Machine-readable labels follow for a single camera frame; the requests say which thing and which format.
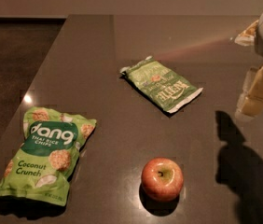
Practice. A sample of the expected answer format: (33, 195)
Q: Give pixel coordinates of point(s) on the green kettle chip bag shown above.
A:
(161, 85)

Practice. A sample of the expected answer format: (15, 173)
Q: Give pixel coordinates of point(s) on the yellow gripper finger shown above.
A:
(250, 103)
(247, 36)

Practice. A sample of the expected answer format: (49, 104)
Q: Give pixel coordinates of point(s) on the green Dang rice chip bag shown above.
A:
(41, 168)

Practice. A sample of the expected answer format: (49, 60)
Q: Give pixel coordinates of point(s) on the red apple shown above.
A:
(162, 179)

